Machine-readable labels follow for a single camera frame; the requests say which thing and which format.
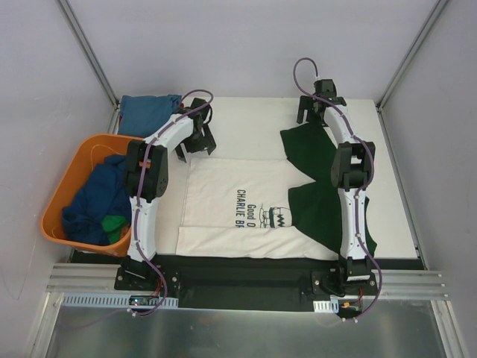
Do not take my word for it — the aluminium front rail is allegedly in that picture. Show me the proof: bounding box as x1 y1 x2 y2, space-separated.
47 260 449 303

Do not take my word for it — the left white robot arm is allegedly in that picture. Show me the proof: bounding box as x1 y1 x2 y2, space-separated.
114 98 216 291

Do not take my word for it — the right white cable duct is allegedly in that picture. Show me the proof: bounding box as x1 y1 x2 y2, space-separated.
313 298 339 314

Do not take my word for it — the aluminium frame post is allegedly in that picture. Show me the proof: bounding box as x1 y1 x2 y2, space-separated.
376 0 452 113
55 0 120 109

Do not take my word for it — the right aluminium frame post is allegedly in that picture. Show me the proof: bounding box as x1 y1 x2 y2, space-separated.
376 0 452 113

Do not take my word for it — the bright green t-shirt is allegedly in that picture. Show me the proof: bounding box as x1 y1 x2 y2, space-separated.
101 215 130 245

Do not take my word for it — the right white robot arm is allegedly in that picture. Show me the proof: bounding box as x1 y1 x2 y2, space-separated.
297 78 376 298

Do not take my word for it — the white cable duct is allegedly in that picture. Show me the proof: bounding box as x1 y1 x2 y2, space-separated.
313 298 339 314
62 293 179 310

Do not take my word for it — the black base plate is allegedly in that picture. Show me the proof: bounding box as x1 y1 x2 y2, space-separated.
70 249 426 313

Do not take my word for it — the left aluminium frame post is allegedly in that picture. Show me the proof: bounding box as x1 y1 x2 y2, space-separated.
55 0 120 109

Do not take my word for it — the orange plastic basket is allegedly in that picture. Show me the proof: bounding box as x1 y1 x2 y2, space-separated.
40 134 134 257

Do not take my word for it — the dark blue t-shirt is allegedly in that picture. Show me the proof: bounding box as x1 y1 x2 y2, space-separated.
61 154 131 245

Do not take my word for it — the left white cable duct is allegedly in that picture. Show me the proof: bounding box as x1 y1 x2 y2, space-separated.
62 293 179 310

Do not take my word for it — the folded light blue t-shirt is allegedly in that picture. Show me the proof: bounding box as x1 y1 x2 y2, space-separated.
118 95 182 138

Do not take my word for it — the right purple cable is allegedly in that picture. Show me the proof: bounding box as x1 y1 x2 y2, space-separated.
292 57 385 329

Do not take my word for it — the white and green t-shirt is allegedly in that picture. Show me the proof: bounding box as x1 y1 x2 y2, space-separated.
176 124 376 260

